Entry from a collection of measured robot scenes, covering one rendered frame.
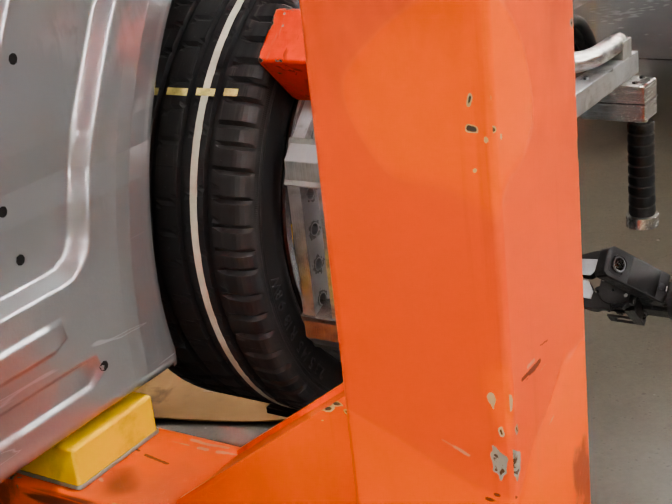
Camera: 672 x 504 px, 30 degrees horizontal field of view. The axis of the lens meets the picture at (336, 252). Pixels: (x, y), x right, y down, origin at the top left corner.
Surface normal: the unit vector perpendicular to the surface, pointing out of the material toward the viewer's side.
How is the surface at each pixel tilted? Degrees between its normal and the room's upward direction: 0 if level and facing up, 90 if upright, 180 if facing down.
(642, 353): 0
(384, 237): 90
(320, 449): 90
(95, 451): 90
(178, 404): 2
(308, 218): 90
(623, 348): 0
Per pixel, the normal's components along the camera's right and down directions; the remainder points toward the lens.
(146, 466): -0.11, -0.93
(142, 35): 0.84, 0.11
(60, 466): -0.53, 0.36
